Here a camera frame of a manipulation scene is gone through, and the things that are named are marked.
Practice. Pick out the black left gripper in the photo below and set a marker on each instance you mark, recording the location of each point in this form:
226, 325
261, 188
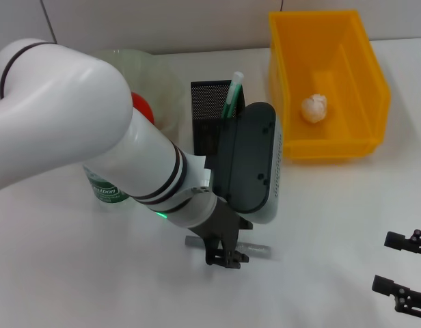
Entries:
224, 222

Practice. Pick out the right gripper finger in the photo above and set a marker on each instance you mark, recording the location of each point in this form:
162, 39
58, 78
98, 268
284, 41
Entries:
412, 242
412, 300

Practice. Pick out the silver glitter marker pen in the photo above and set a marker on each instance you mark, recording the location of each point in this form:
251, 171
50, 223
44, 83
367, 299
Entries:
255, 251

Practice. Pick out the clear water bottle green label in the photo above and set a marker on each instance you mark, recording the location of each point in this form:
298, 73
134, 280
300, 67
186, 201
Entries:
104, 191

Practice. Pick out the mint green utility knife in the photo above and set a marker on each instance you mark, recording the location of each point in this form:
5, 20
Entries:
232, 92

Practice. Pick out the white paper ball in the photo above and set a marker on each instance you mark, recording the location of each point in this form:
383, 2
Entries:
314, 107

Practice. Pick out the red-orange toy orange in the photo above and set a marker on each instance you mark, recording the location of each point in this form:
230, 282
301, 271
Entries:
144, 107

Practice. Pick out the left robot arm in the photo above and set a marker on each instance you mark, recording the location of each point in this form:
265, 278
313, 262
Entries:
77, 119

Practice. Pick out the black mesh pen holder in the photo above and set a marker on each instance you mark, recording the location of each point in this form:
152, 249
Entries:
207, 102

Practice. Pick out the translucent wavy fruit bowl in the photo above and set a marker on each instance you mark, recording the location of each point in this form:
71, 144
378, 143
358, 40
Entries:
156, 85

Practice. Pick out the yellow plastic storage bin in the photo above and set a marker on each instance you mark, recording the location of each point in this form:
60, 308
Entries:
333, 68

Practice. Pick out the plain white partition board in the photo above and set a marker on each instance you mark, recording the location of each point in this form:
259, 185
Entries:
162, 24
15, 17

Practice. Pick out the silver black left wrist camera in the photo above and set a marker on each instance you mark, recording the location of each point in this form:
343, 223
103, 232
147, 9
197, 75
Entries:
251, 160

